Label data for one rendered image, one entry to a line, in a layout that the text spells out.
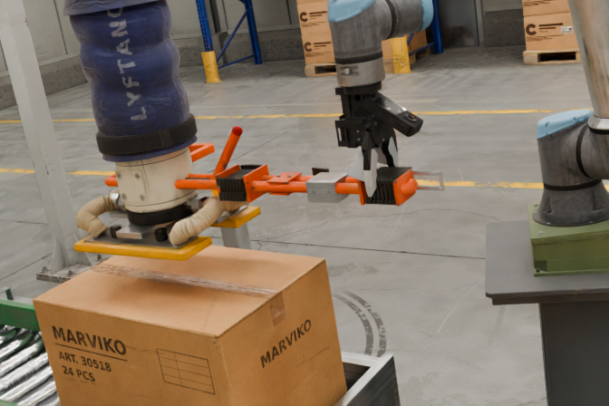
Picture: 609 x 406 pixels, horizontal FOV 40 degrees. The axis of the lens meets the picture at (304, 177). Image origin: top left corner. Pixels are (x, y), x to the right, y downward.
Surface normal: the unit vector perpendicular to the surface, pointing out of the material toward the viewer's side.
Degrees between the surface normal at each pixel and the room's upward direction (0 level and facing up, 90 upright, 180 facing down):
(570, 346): 90
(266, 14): 90
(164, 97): 75
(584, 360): 90
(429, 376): 0
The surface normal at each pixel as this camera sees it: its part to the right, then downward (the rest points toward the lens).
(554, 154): -0.79, 0.29
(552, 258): -0.20, 0.31
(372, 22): 0.58, 0.16
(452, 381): -0.15, -0.95
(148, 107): 0.27, 0.02
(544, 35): -0.53, 0.34
